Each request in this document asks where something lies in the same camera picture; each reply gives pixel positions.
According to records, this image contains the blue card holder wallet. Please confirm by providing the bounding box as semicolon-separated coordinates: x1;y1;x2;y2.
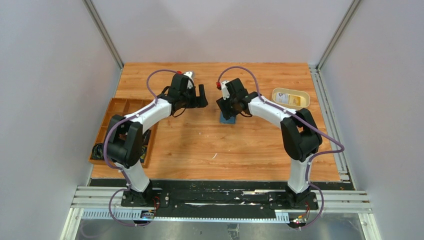
219;112;236;125

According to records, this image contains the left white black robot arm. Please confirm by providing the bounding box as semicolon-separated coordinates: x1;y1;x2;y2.
103;71;208;201

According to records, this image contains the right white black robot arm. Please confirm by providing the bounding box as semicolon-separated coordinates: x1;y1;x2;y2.
216;78;323;206

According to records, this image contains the card lying in tray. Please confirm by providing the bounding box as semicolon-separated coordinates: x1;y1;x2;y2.
275;92;302;106

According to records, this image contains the cream oval plastic tray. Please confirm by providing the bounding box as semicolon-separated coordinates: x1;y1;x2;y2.
271;87;311;110

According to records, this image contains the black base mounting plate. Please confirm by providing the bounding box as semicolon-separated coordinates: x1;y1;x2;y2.
76;179;367;223

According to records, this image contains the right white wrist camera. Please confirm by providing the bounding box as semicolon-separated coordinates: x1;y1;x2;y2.
216;80;231;100

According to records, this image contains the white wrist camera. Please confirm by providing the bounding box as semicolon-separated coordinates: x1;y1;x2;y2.
216;80;231;100
183;71;195;89

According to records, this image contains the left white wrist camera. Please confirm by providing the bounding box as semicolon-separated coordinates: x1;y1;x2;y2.
183;71;195;89

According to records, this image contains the black coiled cable bundle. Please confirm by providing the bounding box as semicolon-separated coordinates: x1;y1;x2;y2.
91;143;106;161

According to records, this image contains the left aluminium corner post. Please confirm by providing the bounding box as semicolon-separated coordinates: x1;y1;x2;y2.
82;0;124;71

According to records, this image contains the aluminium corner post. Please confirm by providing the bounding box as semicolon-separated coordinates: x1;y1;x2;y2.
82;0;124;71
316;0;362;72

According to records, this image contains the right aluminium corner post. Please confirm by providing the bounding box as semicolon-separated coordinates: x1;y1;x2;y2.
316;0;362;72

